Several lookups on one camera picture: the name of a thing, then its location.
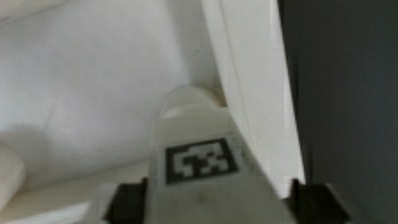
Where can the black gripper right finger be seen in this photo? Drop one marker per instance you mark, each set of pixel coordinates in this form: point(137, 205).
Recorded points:
point(315, 204)

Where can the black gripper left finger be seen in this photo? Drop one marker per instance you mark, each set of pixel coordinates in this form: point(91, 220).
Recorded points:
point(126, 208)

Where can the white table leg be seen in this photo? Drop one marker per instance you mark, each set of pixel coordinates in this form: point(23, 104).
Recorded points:
point(208, 188)

